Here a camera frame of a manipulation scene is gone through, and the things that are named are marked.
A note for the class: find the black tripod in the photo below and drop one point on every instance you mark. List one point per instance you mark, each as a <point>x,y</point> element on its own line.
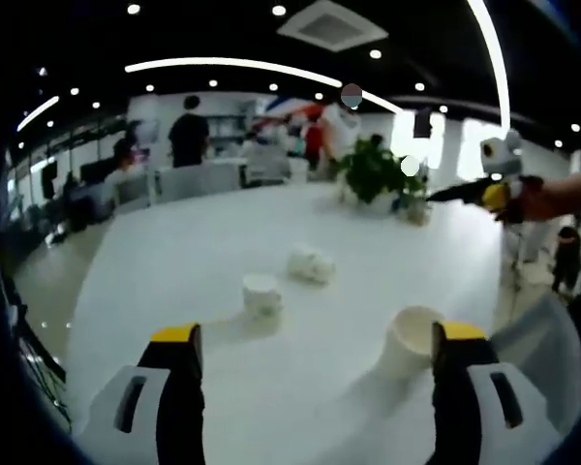
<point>43,358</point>

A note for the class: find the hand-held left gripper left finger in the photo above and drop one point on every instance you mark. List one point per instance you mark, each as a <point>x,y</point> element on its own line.
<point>143,421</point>

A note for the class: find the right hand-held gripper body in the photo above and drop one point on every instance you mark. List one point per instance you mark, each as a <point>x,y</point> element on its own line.
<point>506,157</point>

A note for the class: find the ceiling air vent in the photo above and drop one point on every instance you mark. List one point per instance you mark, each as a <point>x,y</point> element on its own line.
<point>331,26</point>

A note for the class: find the straight ceiling light strip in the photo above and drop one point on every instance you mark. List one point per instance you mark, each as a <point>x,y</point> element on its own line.
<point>496,58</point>

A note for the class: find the plain white paper cup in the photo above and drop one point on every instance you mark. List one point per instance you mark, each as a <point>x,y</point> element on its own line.
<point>406,349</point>

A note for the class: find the green print paper cup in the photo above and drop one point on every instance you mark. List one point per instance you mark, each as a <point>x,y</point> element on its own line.
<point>262,298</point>

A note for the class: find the light grey chair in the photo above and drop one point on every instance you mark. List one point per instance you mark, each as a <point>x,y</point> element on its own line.
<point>542,339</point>

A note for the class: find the small beige pot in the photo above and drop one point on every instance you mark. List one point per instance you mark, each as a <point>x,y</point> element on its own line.
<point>418,214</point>

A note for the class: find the curved ceiling light strip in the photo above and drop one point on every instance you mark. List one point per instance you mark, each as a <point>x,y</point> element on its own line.
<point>232,63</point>

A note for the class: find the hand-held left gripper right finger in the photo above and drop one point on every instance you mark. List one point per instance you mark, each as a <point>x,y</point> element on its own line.
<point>484,416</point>

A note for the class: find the black hanging monitor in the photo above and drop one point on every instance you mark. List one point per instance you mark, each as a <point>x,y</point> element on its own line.
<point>422,123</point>

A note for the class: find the green potted plant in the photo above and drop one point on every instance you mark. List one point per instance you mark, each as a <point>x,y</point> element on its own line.
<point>373,169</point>

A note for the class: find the person's right hand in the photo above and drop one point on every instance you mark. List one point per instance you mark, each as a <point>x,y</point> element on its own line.
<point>528,203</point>

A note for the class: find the white table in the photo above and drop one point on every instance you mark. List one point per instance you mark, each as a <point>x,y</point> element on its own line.
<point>198,242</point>

